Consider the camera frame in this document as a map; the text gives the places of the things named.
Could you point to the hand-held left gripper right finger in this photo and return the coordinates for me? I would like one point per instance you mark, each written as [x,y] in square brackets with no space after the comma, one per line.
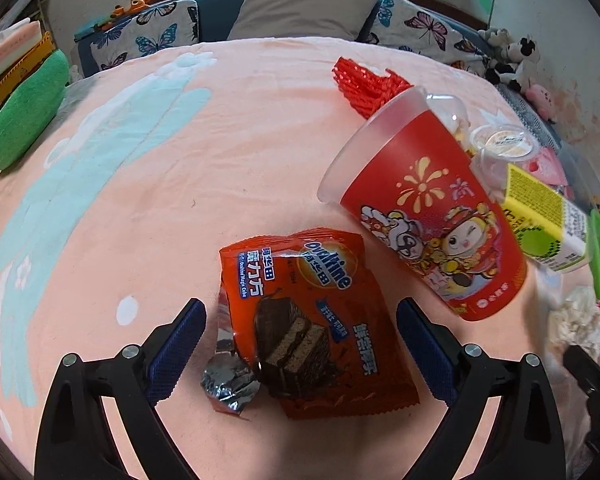
[425,350]

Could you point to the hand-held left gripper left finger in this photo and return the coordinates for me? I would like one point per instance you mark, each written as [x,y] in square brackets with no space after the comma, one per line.
[180,345]

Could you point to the orange snack wrapper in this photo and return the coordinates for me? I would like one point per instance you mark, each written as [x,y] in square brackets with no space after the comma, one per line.
[320,285]

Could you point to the crumpled white tissue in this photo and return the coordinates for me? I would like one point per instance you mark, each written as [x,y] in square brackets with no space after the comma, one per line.
[577,310]

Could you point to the red printed plastic cup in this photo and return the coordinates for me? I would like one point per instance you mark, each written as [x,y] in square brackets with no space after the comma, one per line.
[430,200]

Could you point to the pink printed blanket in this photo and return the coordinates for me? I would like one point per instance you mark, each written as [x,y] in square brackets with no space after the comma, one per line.
[155,185]

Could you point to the yellow green drink carton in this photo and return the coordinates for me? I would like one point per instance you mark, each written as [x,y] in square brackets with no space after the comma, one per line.
[535,200]

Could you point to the pink plastic item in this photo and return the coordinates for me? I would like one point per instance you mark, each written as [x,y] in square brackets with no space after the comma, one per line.
[547,167]

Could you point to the small clear plastic container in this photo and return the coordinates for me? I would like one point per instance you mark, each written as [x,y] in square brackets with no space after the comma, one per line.
[505,142]

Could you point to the clear plastic dome lid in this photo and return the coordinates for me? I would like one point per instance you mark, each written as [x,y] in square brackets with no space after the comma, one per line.
[452,110]

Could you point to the grey patterned cloth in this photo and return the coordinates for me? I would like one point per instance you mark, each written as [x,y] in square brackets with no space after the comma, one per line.
[527,110]

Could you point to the red foam fruit net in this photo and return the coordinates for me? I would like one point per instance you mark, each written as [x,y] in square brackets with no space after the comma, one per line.
[365,90]

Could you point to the pink plush toy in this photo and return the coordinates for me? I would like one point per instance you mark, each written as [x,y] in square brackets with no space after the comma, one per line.
[540,102]

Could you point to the green cushion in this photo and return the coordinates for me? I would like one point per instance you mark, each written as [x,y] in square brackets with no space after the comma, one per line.
[20,105]

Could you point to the black white cow plush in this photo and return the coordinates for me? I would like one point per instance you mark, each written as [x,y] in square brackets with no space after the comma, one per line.
[515,60]

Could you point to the butterfly print pillow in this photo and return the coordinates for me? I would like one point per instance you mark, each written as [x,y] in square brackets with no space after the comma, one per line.
[425,25]
[150,30]

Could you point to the grey white plush toy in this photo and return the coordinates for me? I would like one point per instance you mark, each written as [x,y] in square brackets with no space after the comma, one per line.
[495,37]

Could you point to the teal toy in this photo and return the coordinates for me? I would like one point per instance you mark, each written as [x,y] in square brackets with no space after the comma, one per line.
[95,27]

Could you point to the blue sofa backrest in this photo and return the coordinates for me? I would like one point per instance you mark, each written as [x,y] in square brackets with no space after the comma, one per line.
[220,15]

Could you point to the orange toy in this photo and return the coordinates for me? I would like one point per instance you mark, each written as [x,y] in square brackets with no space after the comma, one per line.
[130,7]

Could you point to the grey pillow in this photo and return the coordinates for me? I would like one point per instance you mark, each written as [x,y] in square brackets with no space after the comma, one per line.
[300,5]

